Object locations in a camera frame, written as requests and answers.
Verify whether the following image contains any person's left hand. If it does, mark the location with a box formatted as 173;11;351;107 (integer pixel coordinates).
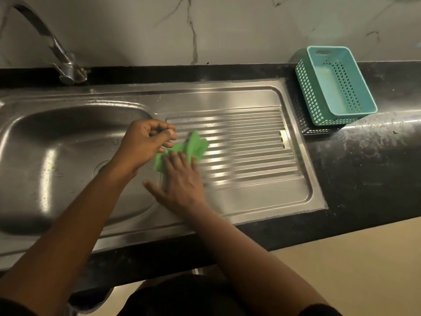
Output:
112;119;178;176

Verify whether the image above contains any person's right hand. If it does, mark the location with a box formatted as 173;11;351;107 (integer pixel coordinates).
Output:
143;150;207;217

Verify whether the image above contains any green cleaning cloth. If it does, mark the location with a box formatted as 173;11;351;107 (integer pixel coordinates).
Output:
153;130;210;173

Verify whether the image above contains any person's left forearm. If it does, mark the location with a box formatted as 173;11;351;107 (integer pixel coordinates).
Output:
0;158;139;308

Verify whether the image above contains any person's right forearm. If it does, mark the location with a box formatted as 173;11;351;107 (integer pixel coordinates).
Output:
182;202;333;316

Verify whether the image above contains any round sink drain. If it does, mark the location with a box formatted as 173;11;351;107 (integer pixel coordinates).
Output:
93;158;114;179

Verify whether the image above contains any stainless steel sink with drainboard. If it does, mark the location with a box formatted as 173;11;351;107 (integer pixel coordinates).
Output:
0;78;329;272

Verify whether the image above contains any person's dark clothing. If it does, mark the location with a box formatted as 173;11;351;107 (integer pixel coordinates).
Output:
0;274;343;316

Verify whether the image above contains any chrome curved faucet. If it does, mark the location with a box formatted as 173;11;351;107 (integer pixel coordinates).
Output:
9;0;90;85

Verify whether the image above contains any teal perforated plastic basket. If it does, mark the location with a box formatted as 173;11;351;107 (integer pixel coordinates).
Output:
295;46;378;127

